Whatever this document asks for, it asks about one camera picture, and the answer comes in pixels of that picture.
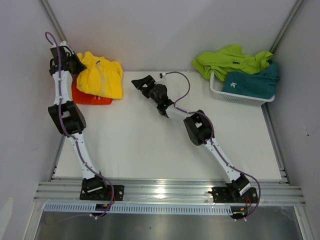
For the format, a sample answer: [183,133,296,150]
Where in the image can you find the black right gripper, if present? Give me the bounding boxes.
[131,75,160,106]

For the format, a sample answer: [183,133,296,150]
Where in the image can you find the yellow shorts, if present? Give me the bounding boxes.
[76,51,124,100]

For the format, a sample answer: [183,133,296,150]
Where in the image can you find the orange shorts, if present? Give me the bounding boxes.
[71,81,113,105]

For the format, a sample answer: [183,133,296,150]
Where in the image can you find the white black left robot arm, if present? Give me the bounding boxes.
[48,44,113,201]

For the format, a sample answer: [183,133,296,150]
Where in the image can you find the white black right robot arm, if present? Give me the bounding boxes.
[131,75,251,202]

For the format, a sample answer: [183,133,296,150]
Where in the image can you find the lime green shorts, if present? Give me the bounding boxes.
[191,44,274,83]

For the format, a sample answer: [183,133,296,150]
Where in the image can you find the teal shorts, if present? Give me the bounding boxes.
[221,62,280,100]

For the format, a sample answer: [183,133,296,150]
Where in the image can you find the white plastic laundry basket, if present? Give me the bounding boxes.
[209,73,275,106]

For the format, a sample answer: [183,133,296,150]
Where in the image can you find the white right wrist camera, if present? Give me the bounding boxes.
[159,72,167,79]

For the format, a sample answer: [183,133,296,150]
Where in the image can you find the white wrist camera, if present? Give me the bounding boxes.
[59,40,74,55]
[159,72,167,79]

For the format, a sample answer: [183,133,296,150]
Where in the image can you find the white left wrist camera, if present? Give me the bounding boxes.
[59,40,74,55]

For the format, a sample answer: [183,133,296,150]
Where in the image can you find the left aluminium frame post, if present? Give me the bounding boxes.
[38,0,67,42]

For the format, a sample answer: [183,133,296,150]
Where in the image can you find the aluminium frame post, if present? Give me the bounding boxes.
[269,0,307,54]
[38,0,67,42]

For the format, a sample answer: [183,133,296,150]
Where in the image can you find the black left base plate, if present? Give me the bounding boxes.
[79,185,125,201]

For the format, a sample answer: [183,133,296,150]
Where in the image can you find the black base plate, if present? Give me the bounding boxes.
[79,185,125,201]
[207,186,258,204]

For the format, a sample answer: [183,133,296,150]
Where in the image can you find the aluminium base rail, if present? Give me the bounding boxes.
[33,178,306,207]

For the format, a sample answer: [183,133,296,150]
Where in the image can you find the white slotted cable duct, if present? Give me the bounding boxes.
[43,202,233,216]

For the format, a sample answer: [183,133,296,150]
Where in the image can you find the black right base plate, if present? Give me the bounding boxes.
[207,186,258,204]

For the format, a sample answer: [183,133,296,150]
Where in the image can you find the right aluminium frame post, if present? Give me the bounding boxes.
[269,0,307,54]

